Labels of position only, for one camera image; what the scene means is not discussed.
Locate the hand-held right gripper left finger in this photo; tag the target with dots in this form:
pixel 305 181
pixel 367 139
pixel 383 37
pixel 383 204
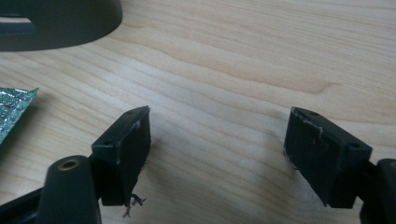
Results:
pixel 127 158

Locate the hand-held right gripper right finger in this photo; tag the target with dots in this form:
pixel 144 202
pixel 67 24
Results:
pixel 323 161

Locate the green silver foil wrapper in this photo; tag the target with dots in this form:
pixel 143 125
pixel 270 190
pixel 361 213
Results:
pixel 12 109

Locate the dark grey round container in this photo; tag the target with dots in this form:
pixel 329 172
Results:
pixel 62 25

